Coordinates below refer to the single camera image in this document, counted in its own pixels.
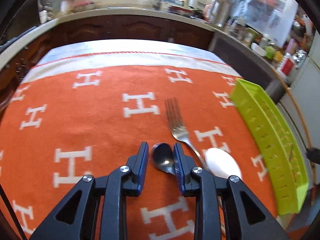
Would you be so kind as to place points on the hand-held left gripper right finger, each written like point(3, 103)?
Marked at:
point(178, 170)

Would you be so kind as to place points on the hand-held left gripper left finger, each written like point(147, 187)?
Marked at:
point(142, 170)

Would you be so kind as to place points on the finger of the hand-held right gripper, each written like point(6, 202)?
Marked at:
point(314, 155)

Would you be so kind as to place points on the small steel spoon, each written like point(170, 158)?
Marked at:
point(162, 157)

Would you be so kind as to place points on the steel fork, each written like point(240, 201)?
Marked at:
point(178, 130)

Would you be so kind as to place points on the white ceramic spoon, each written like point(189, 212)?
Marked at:
point(221, 163)

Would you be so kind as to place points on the green plastic utensil tray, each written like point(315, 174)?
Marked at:
point(265, 135)

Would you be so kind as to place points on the white refrigerator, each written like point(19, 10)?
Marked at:
point(303, 100)

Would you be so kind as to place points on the orange patterned blanket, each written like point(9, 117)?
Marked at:
point(100, 130)

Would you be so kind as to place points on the red label jar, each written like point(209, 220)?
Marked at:
point(286, 66)

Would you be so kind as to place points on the green jar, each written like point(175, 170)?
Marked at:
point(270, 52)

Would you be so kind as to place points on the grey built-in appliance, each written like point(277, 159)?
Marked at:
point(245, 60)

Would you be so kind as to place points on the white bowl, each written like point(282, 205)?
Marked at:
point(258, 49)

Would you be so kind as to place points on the brown wooden kitchen cabinets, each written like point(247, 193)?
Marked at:
point(112, 27)

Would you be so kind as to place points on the glass pitcher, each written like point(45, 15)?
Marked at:
point(235, 26)

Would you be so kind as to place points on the steel electric kettle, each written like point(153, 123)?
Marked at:
point(215, 10)

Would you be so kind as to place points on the wall poster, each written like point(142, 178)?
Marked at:
point(267, 10)

